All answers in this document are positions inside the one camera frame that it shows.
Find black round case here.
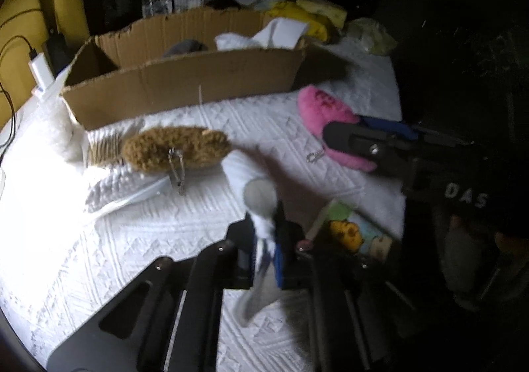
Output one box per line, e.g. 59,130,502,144
206,0,243,12

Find pink plush keychain toy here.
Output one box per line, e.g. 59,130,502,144
298,85,379,172

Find beige striped sock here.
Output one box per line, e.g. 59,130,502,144
86,128,127,168

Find cartoon card packet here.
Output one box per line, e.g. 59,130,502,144
308,199,393,265

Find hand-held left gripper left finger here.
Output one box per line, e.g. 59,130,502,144
46,218,257,372

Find yellow wet wipes pack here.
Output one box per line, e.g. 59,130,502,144
264,0,331,42

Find brown plush keychain toy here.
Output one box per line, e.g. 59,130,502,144
122,126,233,196

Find black cable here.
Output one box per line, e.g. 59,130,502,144
0,35,38,63

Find white knitted sock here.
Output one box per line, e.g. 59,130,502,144
85,167,172,213

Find dark grey sock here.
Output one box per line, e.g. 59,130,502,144
163,39,209,58

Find pale yellow plastic packet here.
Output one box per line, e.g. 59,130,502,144
347,18,397,56

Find white grey sock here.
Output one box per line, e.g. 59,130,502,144
221,149,284,328

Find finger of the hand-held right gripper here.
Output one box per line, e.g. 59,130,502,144
359,116,476,145
322,121,414,178

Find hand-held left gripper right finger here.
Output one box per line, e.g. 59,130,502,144
273,201,418,372

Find white power bank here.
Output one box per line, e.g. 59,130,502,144
28,51,54,90

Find white fluffy plush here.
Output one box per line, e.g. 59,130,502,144
39,97,89,162

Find black charger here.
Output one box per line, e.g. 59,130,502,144
43,27,71,75

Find cardboard box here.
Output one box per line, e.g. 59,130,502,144
60,8,356,131

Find white plastic packets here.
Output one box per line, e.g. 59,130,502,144
235,0,274,12

